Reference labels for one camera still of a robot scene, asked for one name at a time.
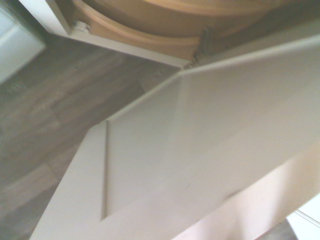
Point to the metal cabinet hinge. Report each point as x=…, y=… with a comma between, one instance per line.
x=203, y=45

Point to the white corner cabinet frame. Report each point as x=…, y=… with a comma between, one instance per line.
x=125, y=47

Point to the white corner cabinet door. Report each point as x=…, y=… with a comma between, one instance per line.
x=200, y=125

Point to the wooden lazy susan shelf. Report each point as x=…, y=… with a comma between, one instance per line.
x=150, y=37

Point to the white electric stove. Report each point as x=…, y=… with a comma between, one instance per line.
x=17, y=45

